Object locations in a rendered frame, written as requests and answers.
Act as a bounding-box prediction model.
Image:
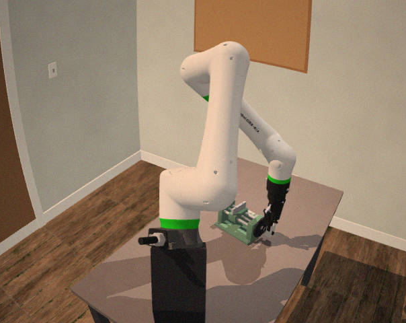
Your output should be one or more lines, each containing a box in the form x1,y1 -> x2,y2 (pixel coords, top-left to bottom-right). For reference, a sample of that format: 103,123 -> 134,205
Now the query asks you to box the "green clamp slide with handwheel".
214,200 -> 267,245

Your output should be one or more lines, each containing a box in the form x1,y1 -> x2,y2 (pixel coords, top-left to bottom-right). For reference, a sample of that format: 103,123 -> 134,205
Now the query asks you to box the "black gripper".
263,192 -> 286,238

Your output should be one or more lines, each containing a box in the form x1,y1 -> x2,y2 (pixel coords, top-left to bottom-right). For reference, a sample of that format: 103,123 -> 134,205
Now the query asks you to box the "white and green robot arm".
138,41 -> 296,250

